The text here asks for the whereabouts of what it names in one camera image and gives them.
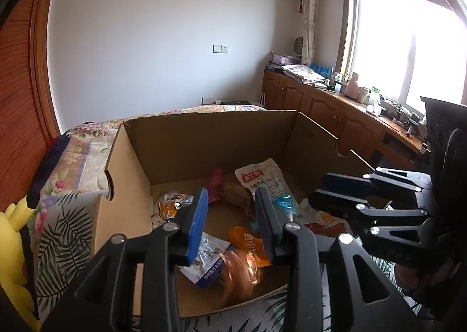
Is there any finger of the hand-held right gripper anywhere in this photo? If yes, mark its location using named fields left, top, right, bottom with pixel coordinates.
left=308, top=189, right=442, bottom=269
left=319, top=168, right=435, bottom=201

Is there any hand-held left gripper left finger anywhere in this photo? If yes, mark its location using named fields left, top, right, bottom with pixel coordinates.
left=73, top=186, right=210, bottom=332

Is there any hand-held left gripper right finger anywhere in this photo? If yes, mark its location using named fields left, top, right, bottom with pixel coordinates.
left=254, top=187, right=413, bottom=332

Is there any small orange snack packet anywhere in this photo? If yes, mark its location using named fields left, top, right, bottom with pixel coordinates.
left=228, top=226, right=272, bottom=267

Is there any white orange snack packet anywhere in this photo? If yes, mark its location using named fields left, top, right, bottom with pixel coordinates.
left=299, top=199, right=360, bottom=241

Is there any blue snack packet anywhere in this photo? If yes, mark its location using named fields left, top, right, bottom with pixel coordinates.
left=273, top=193, right=298, bottom=221

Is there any crinkled orange silver packet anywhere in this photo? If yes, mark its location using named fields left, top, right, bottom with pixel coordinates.
left=151, top=190, right=194, bottom=227

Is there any brown bread packet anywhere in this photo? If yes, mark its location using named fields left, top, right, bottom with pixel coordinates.
left=219, top=180, right=256, bottom=214

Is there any red snack packet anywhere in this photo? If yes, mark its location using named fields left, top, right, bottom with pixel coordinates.
left=208, top=168, right=224, bottom=205

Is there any white pouch orange label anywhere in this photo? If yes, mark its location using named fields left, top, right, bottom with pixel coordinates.
left=234, top=159, right=294, bottom=208

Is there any brown cardboard box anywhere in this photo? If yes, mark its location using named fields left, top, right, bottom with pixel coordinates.
left=93, top=109, right=389, bottom=320

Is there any desk electronics clutter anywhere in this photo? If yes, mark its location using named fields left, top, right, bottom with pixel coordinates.
left=387, top=104, right=428, bottom=135

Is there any wooden side cabinet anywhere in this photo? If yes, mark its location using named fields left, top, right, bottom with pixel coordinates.
left=262, top=68, right=429, bottom=172

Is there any clear plastic bottle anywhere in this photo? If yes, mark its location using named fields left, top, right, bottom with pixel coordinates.
left=367, top=86, right=382, bottom=114

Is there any pink kettle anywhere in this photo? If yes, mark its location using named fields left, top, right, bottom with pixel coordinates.
left=344, top=72, right=361, bottom=98

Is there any blue bottles pack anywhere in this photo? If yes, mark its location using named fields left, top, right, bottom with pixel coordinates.
left=310, top=64, right=334, bottom=79

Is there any printed cloth stack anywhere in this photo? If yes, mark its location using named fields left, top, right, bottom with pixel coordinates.
left=282, top=64, right=327, bottom=84

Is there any leaf print blanket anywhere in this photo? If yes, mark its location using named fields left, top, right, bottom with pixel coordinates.
left=33, top=190, right=431, bottom=332

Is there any purple box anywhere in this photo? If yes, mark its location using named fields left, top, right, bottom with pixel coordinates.
left=269, top=52, right=300, bottom=65

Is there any wooden framed window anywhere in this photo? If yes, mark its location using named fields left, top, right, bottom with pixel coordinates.
left=337, top=0, right=467, bottom=121

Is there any dark clothing pile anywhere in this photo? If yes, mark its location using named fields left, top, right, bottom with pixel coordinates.
left=28, top=133, right=72, bottom=208

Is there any patterned beige curtain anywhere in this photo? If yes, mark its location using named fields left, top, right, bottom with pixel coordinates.
left=299, top=0, right=322, bottom=66

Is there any yellow plush toy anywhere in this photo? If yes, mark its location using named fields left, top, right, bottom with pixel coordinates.
left=0, top=195, right=42, bottom=321

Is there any wooden headboard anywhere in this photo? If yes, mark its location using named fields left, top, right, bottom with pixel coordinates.
left=0, top=0, right=61, bottom=216

